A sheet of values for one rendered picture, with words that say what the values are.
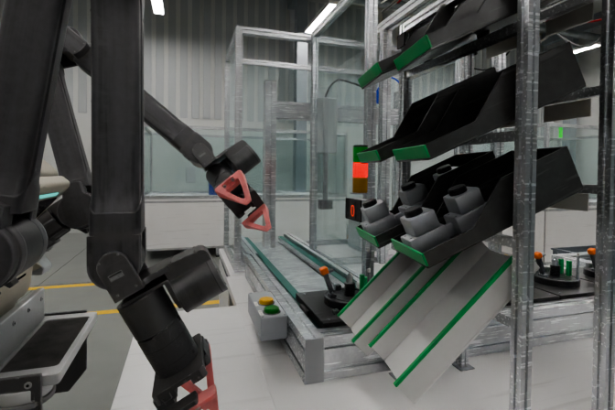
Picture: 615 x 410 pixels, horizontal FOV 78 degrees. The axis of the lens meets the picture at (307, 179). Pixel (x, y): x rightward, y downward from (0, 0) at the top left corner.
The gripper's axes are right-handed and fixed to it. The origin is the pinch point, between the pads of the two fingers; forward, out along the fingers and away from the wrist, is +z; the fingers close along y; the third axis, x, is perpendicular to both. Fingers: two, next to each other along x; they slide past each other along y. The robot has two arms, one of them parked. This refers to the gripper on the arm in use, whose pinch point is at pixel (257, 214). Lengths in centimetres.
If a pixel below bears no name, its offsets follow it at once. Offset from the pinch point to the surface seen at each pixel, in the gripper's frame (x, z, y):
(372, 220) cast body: -16.1, 15.5, 6.8
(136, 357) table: 44, -14, 24
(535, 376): -24, 47, 52
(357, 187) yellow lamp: -33, -18, 38
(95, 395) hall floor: 129, -113, 139
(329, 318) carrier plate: 2.2, 11.1, 32.3
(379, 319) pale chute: -3.8, 27.5, 14.1
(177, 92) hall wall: -90, -778, 320
